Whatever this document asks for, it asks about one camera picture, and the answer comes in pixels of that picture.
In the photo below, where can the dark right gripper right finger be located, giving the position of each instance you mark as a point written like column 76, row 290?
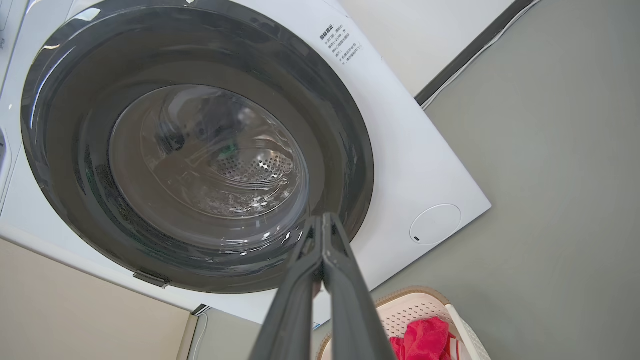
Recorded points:
column 352, row 320

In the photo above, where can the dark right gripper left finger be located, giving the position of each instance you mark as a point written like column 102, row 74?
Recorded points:
column 292, row 320

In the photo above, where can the cream plastic laundry basket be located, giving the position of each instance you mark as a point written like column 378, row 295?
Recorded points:
column 420, row 305

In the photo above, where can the blue energy label sticker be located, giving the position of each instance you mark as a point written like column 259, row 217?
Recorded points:
column 316, row 326

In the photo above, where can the red garment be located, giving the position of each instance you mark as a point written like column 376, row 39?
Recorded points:
column 425, row 340

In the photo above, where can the black baseboard strip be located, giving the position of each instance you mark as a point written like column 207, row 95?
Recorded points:
column 201, row 309
column 460, row 52

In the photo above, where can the round white filter cover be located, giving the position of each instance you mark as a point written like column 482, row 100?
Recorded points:
column 435, row 224

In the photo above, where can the steel washer drum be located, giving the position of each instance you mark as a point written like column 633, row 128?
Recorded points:
column 250, row 170

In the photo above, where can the white front-load washing machine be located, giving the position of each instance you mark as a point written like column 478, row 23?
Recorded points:
column 400, row 150

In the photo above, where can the black round washer door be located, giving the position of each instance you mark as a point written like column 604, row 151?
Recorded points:
column 60, row 125

